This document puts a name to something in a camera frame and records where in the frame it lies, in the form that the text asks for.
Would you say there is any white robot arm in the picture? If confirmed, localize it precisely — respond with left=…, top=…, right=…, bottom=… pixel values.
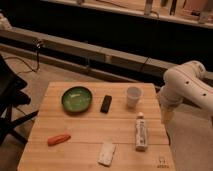
left=157, top=61, right=213, bottom=124

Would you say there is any white plastic cup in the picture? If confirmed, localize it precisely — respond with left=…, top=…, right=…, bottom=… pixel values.
left=127, top=87, right=142, bottom=108

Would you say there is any orange carrot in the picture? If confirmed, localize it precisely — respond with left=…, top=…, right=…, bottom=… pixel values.
left=47, top=134, right=71, bottom=146

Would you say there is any black rectangular block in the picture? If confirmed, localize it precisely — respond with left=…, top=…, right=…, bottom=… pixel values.
left=100, top=95, right=112, bottom=113

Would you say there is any green bowl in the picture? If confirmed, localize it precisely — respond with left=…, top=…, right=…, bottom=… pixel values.
left=61, top=86, right=93, bottom=113

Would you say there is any black cable on floor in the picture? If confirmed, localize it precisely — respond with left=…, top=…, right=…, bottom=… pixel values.
left=2, top=39, right=44, bottom=76

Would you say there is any white tube bottle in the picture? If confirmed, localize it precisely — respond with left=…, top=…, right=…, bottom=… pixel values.
left=135, top=112, right=148, bottom=151

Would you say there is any black office chair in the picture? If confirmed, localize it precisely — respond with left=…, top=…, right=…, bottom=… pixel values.
left=0, top=54, right=38, bottom=145

